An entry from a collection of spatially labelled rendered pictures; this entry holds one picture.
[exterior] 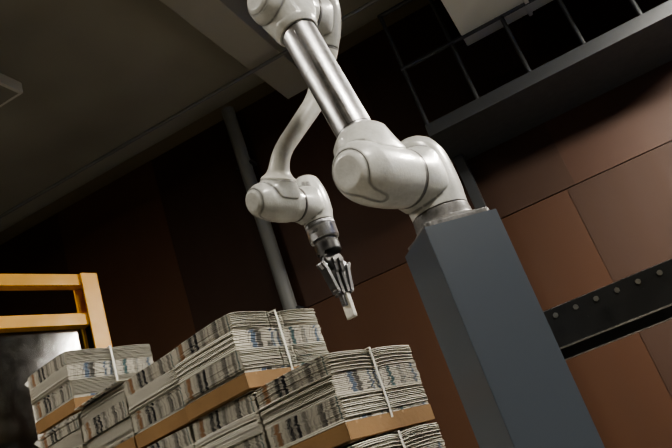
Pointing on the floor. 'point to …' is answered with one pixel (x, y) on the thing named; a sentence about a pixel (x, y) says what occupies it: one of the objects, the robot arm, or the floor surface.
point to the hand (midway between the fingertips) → (348, 306)
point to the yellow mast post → (96, 336)
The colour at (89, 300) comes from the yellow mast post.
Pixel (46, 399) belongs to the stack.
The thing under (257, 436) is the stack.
